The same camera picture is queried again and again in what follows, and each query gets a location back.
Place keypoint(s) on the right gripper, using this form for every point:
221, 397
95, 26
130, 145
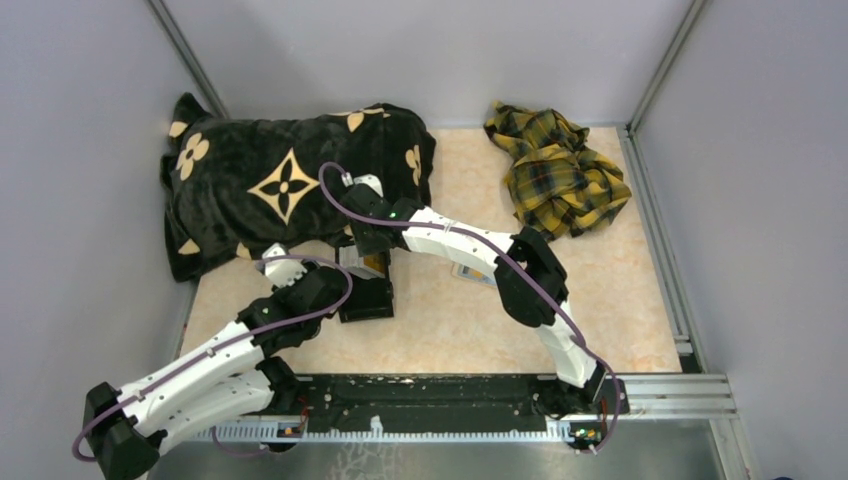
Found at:
363, 247

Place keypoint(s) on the yellow plaid cloth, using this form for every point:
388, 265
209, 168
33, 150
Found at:
559, 186

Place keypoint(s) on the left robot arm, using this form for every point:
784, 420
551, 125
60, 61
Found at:
127, 430

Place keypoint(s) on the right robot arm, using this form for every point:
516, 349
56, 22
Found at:
530, 280

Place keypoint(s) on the black rectangular box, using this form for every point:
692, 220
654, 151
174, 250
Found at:
371, 298

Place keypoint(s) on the black floral plush blanket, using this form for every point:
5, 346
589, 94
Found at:
234, 187

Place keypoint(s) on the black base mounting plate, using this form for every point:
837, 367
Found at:
444, 404

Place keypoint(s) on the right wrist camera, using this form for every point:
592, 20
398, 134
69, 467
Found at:
372, 181

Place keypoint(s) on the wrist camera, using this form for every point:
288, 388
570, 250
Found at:
279, 268
372, 181

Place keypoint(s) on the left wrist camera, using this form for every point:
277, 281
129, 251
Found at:
279, 268

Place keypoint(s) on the white cable duct strip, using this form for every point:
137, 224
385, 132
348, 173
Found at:
271, 432

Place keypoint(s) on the aluminium front rail frame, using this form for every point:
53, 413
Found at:
674, 397

